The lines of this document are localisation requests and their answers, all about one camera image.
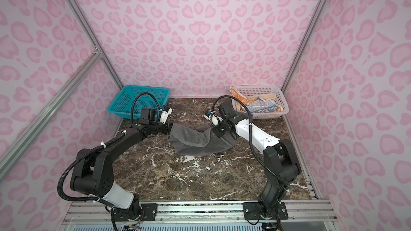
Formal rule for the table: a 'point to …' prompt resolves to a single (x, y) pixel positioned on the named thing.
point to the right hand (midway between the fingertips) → (216, 126)
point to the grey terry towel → (197, 139)
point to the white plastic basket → (258, 90)
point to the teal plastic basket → (127, 101)
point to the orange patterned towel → (240, 101)
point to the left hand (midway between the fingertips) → (176, 123)
